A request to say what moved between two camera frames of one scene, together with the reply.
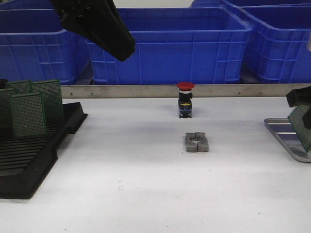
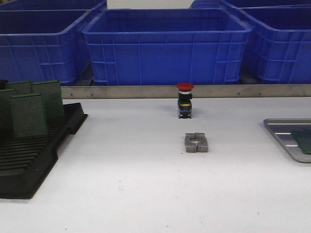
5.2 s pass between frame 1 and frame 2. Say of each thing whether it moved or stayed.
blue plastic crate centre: stayed
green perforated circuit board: moved
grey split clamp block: stayed
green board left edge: stayed
